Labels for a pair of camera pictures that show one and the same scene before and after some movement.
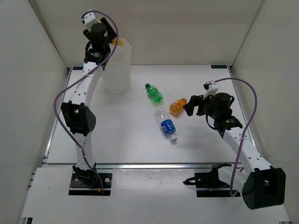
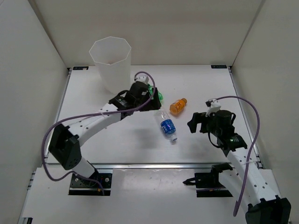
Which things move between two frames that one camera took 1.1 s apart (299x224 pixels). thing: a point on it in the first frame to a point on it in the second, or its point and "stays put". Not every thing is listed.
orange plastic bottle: x=176 y=107 stays put
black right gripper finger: x=189 y=108 to x=192 y=123
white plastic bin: x=117 y=70 stays put
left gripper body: x=110 y=34 to x=140 y=102
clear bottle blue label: x=167 y=125 stays put
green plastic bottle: x=153 y=93 stays put
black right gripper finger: x=196 y=100 to x=198 y=118
